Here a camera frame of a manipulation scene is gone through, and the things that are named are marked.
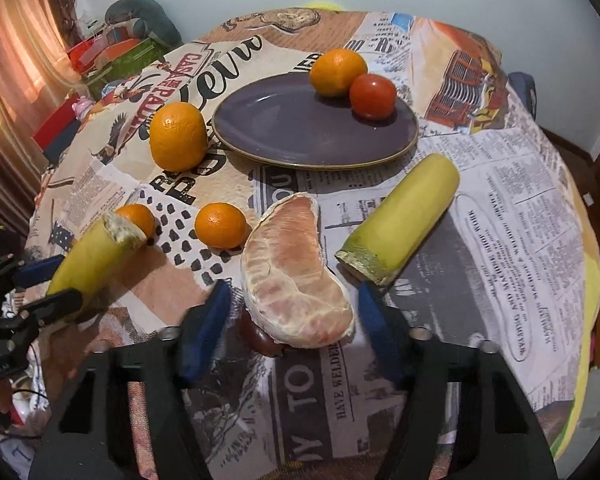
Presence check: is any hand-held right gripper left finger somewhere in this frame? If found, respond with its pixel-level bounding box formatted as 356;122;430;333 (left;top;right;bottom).
27;280;233;480

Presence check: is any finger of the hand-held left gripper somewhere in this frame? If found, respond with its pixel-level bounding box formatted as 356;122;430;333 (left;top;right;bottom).
11;254;66;289
19;287;84;327

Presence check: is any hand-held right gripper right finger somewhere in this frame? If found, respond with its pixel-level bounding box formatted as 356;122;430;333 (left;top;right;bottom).
356;281;561;480

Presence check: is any dark red jujube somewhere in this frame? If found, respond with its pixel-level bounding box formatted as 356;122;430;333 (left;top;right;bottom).
237;310;286;357

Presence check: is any short banana piece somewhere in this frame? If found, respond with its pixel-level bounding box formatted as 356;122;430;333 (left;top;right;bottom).
45;211;148;321

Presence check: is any pomelo segment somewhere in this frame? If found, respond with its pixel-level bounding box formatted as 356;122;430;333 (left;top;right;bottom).
240;192;356;350

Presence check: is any small tangerine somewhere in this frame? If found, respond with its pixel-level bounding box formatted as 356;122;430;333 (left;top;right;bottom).
195;202;248;250
114;204;156;241

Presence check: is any long banana piece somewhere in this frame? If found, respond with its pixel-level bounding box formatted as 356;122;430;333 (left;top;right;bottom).
335;153;461;286

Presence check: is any large orange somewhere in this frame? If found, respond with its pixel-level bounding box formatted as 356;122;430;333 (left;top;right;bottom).
149;102;208;172

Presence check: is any purple ceramic plate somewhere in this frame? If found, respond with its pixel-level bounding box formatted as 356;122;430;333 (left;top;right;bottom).
211;72;420;170

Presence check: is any red box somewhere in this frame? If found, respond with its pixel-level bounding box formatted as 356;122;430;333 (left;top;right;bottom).
32;100;88;153

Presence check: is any newspaper print tablecloth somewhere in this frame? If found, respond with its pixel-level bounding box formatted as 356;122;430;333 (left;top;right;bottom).
22;7;600;480

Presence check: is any orange striped curtain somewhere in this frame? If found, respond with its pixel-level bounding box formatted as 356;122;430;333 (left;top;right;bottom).
0;0;81;231

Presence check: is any red toy pile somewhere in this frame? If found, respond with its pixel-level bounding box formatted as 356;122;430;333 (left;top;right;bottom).
67;34;112;72

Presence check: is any yellow foam mat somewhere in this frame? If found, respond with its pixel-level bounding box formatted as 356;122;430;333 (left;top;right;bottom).
550;170;600;461

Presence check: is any green storage box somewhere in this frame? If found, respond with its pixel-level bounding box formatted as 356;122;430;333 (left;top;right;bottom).
82;37;168;101

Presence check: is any red tomato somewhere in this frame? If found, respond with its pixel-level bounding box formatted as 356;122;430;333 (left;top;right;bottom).
349;74;397;121

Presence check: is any round orange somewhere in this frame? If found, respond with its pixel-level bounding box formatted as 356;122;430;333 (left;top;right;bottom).
309;48;369;98

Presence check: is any grey plush toy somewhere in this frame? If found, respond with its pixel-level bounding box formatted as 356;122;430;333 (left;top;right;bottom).
104;0;183;46

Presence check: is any blue backpack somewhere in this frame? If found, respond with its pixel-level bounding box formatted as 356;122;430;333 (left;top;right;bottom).
507;71;538;121

